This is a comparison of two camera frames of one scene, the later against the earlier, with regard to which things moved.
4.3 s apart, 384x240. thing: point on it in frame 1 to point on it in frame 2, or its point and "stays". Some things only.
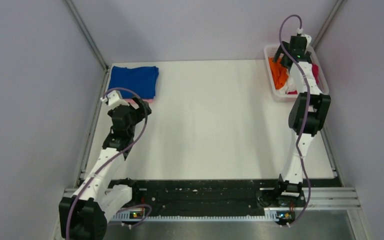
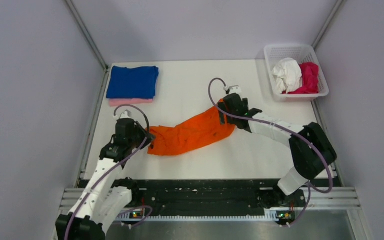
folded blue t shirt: x=142 y=81 stays
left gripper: x=140 y=111 to x=138 y=127
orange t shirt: x=279 y=73 to x=172 y=139
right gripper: x=277 y=55 to x=222 y=117
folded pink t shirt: x=131 y=102 stays
